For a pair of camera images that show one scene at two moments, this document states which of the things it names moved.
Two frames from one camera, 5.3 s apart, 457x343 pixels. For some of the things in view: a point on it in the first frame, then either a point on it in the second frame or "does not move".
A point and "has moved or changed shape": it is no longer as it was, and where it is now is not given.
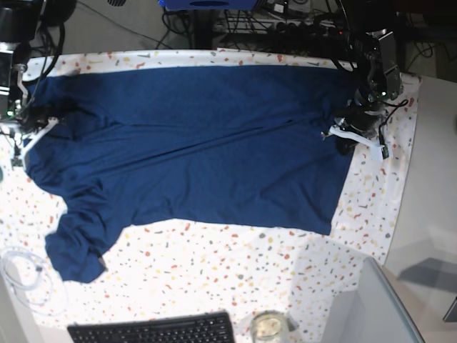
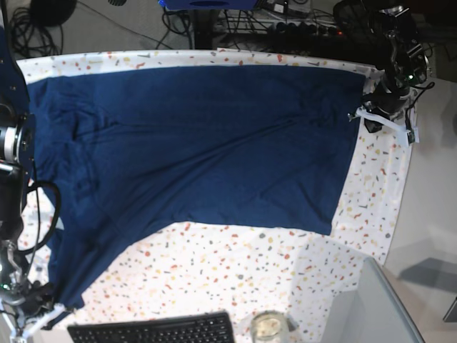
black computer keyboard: [211, 328] does not move
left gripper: [34, 117] to [37, 296]
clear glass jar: [269, 326] does not move
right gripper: [361, 117] to [385, 97]
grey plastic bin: [373, 313] does not move
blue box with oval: [211, 5] does not move
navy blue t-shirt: [244, 145] has moved or changed shape
